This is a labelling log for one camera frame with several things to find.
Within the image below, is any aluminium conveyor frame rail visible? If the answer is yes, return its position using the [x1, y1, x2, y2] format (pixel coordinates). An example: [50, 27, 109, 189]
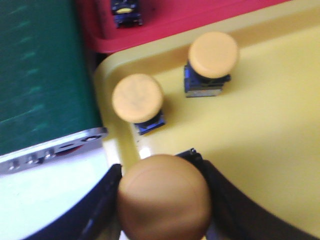
[0, 127, 108, 175]

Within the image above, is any green conveyor belt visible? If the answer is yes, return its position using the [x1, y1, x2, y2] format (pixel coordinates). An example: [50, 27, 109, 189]
[0, 0, 102, 155]

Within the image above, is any red plastic tray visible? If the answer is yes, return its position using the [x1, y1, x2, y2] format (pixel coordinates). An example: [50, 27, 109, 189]
[75, 0, 281, 54]

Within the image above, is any yellow mushroom push button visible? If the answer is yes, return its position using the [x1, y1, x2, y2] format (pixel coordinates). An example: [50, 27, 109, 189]
[116, 154, 212, 240]
[111, 73, 166, 135]
[183, 31, 240, 98]

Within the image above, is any yellow plastic tray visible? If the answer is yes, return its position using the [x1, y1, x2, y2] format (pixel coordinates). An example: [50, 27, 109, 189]
[94, 0, 320, 236]

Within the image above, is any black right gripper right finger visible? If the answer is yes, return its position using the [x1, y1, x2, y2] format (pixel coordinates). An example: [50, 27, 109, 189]
[202, 158, 320, 240]

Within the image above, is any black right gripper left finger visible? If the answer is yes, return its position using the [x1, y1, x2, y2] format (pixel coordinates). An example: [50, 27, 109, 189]
[26, 164, 122, 240]

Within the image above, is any red mushroom push button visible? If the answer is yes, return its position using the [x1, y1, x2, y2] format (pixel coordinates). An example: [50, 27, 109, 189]
[110, 0, 143, 29]

